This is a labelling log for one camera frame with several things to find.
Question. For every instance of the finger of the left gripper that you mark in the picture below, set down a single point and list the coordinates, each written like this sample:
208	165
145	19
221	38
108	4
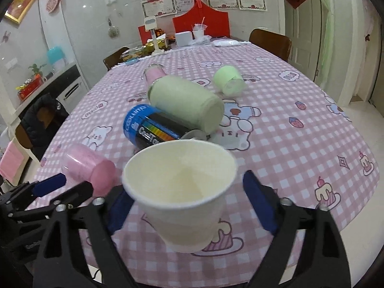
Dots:
70	198
19	198

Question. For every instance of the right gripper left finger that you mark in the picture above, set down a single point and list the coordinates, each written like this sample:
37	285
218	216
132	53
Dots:
61	261

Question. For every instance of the white paper cup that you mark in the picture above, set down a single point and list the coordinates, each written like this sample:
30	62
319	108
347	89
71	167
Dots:
180	185

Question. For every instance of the pink plastic cup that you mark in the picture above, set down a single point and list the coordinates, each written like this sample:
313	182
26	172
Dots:
81	163

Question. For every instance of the large light green cup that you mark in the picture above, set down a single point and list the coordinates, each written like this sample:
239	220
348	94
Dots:
188	101

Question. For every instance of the small light green cup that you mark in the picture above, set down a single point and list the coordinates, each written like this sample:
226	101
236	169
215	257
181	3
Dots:
229	81

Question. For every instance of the clear cup with straw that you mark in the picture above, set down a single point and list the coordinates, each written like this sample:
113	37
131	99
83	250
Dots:
199	29

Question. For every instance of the black jacket on chair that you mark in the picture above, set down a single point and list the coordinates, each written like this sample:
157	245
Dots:
42	121

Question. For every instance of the blue black CoolTowel can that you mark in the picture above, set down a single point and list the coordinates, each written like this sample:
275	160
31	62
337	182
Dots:
145	126

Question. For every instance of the red box on counter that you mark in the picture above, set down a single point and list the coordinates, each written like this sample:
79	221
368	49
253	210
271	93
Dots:
26	89

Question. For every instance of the white cabinet with black counter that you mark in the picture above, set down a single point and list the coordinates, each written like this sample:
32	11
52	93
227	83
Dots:
67	86

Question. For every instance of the small potted plant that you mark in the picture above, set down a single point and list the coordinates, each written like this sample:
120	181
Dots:
37	71

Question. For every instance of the brown chair left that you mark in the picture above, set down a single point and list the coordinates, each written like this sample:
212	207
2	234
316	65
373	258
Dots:
114	58

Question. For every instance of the brown chair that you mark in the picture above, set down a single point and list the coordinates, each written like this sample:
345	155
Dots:
279	45
114	58

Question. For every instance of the teal white appliance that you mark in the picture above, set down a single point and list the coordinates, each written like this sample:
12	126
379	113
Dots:
56	58

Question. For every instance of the pink green canister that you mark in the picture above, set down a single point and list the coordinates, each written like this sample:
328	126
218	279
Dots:
153	73

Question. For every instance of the pink checkered tablecloth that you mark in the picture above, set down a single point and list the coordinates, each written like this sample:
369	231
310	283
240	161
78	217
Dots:
283	127

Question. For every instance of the gold framed picture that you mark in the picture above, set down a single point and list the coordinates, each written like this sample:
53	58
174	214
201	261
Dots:
17	10

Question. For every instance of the white tissue box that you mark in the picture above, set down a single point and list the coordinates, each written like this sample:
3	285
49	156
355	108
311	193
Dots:
183	38

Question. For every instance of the white plastic bag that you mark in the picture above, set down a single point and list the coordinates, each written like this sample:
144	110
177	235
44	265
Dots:
224	43

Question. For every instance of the brown chair right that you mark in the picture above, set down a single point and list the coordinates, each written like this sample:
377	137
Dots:
279	45

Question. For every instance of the red gift bag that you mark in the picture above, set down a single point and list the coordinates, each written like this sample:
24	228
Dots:
217	22

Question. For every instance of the green curtain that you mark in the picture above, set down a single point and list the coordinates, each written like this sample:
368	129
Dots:
327	43

